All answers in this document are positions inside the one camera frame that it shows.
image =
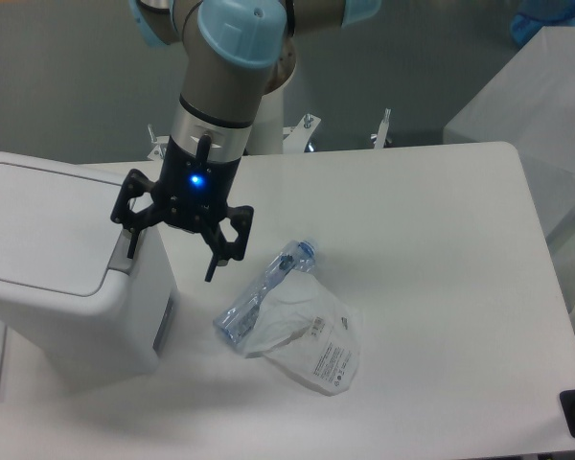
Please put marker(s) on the white box at right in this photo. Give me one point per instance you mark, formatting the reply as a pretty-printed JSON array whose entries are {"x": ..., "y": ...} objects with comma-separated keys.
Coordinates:
[{"x": 530, "y": 104}]

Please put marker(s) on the crushed clear plastic bottle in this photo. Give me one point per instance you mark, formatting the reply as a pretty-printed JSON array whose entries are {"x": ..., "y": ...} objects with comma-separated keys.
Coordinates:
[{"x": 236, "y": 323}]

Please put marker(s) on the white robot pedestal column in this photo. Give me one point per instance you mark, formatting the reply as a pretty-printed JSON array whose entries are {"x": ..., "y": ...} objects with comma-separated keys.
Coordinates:
[{"x": 268, "y": 124}]

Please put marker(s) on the white push-lid trash can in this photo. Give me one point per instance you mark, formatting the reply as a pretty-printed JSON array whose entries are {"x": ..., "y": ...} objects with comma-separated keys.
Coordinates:
[{"x": 72, "y": 281}]

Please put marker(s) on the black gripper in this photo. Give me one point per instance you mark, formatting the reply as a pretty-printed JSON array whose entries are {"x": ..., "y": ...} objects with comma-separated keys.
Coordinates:
[{"x": 187, "y": 189}]

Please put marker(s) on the white pedestal base bracket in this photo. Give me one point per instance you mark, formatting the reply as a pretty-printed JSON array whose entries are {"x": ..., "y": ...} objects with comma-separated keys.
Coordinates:
[{"x": 295, "y": 139}]

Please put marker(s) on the clear printed plastic bag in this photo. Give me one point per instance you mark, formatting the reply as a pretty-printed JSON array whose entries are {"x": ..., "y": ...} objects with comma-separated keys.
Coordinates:
[{"x": 309, "y": 333}]

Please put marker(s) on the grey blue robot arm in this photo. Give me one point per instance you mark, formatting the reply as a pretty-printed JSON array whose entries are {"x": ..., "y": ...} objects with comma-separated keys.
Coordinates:
[{"x": 233, "y": 49}]

